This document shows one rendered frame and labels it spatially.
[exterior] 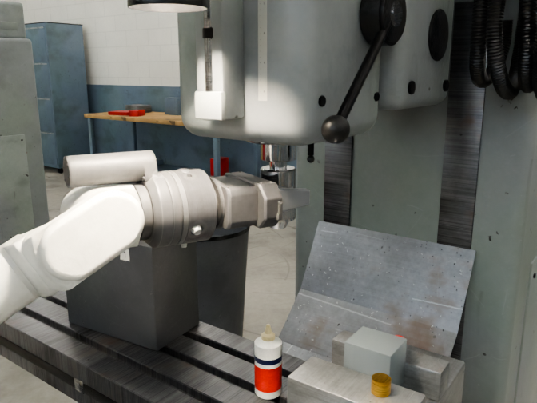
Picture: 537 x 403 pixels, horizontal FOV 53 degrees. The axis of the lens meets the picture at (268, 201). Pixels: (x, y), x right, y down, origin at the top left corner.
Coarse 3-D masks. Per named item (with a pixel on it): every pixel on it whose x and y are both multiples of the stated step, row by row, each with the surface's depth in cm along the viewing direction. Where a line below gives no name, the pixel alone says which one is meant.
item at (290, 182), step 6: (270, 180) 68; (276, 180) 68; (282, 180) 68; (288, 180) 69; (294, 180) 69; (282, 186) 68; (288, 186) 69; (294, 186) 70; (288, 210) 70; (294, 210) 71; (288, 216) 70; (294, 216) 71; (282, 222) 70
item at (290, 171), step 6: (264, 168) 70; (270, 168) 70; (288, 168) 70; (294, 168) 70; (264, 174) 69; (270, 174) 68; (276, 174) 68; (282, 174) 68; (288, 174) 68; (294, 174) 69
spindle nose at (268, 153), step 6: (264, 150) 68; (270, 150) 67; (276, 150) 67; (282, 150) 67; (288, 150) 68; (294, 150) 68; (264, 156) 68; (270, 156) 68; (276, 156) 67; (282, 156) 67; (288, 156) 68; (294, 156) 69
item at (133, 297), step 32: (128, 256) 90; (160, 256) 89; (192, 256) 97; (96, 288) 96; (128, 288) 91; (160, 288) 90; (192, 288) 98; (96, 320) 97; (128, 320) 93; (160, 320) 91; (192, 320) 99
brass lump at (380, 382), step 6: (372, 378) 60; (378, 378) 60; (384, 378) 60; (390, 378) 60; (372, 384) 60; (378, 384) 60; (384, 384) 60; (390, 384) 60; (372, 390) 60; (378, 390) 60; (384, 390) 60; (390, 390) 60; (378, 396) 60; (384, 396) 60
